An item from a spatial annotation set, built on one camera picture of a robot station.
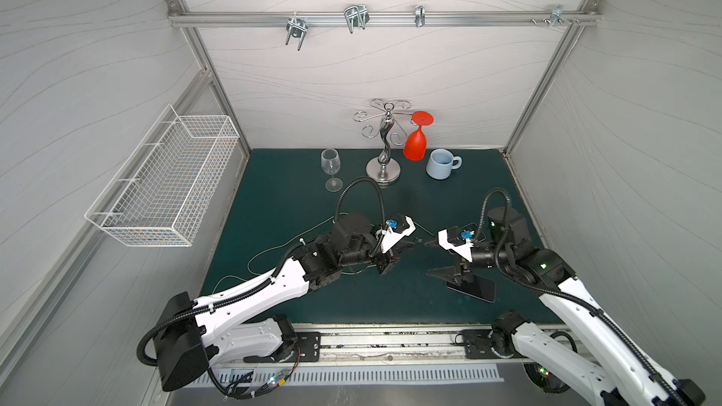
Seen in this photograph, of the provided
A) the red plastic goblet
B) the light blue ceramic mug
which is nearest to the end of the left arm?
the red plastic goblet

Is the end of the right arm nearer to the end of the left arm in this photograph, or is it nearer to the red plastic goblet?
the end of the left arm

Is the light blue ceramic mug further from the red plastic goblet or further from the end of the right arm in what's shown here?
the end of the right arm

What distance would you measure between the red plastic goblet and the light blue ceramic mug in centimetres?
10

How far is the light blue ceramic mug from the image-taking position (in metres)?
1.11

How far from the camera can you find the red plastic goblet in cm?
93

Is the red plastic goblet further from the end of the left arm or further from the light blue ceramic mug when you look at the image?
the end of the left arm

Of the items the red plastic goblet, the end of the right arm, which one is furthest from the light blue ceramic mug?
the end of the right arm
